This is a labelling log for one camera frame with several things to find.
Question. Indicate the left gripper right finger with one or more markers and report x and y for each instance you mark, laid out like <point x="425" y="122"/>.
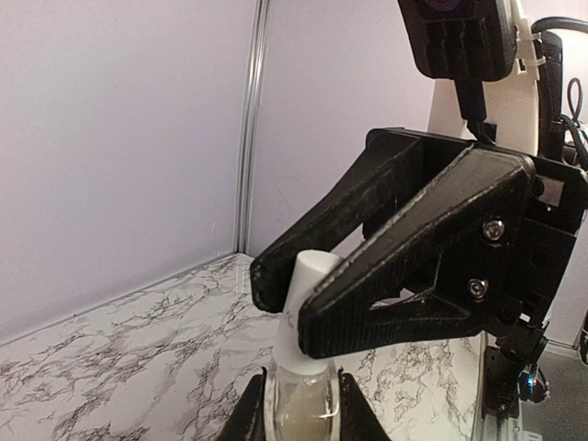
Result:
<point x="358" y="421"/>

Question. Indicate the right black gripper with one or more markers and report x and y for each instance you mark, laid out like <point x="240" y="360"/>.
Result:
<point x="481" y="245"/>

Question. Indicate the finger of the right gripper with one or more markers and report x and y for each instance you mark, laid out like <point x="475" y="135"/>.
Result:
<point x="388" y="169"/>

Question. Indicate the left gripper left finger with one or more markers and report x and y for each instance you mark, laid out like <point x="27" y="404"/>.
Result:
<point x="247" y="421"/>

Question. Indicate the clear nail polish bottle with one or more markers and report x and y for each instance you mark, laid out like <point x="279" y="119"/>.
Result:
<point x="302" y="407"/>

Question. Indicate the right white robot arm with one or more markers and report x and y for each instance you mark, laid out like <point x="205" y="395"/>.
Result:
<point x="518" y="120"/>

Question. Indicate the left aluminium frame post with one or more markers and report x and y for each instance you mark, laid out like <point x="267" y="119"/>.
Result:
<point x="251" y="105"/>

